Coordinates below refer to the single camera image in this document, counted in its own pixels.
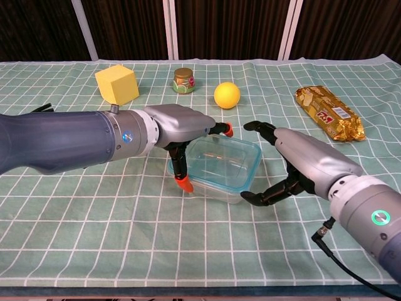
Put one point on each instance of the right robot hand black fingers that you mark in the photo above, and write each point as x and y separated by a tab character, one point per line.
316	160

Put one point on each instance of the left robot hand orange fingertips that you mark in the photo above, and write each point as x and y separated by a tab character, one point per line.
181	123

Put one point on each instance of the clear plastic container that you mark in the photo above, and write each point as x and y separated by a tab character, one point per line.
225	169

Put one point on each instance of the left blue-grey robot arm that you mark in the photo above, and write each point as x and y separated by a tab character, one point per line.
69	141

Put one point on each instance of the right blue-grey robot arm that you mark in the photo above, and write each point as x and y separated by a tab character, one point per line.
376	219

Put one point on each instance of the small green-label jar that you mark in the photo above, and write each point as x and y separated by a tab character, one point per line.
183	81

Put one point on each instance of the gold foil snack package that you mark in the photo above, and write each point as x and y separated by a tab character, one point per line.
329	111

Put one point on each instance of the yellow ball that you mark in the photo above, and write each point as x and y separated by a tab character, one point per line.
227	95

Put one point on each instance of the yellow foam cube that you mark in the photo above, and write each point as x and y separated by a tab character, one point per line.
116	84

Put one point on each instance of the green checked tablecloth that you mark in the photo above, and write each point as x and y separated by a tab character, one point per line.
125	235

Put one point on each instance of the white partition frame post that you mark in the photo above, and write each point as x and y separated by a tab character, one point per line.
84	31
287	31
171	31

